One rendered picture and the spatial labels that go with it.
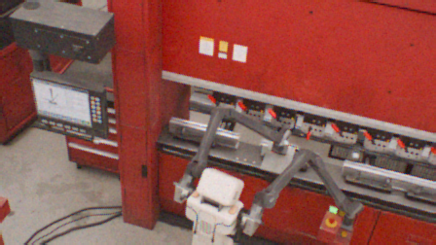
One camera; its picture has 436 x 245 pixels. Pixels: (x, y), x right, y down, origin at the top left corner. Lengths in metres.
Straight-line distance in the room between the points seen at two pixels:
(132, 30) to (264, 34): 0.76
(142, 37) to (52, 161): 2.10
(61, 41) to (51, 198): 1.98
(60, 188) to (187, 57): 1.87
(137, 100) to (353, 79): 1.34
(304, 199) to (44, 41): 1.97
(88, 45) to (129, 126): 0.90
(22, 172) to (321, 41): 2.90
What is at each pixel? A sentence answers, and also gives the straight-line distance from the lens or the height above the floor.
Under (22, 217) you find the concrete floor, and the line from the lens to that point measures 4.71.
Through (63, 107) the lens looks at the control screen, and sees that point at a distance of 3.37.
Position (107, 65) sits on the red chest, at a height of 0.98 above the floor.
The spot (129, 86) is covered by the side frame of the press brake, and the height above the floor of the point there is 1.38.
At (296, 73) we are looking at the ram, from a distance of 3.37.
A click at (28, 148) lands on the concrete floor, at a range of 5.26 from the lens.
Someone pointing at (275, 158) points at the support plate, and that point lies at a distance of 3.66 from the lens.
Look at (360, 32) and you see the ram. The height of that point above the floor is 1.96.
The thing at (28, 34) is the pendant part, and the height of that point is 1.85.
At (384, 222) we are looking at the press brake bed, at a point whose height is 0.67.
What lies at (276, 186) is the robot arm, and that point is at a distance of 3.07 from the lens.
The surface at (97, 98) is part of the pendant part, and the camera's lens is 3.19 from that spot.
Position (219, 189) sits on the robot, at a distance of 2.96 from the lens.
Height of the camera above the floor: 3.52
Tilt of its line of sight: 41 degrees down
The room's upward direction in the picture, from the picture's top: 5 degrees clockwise
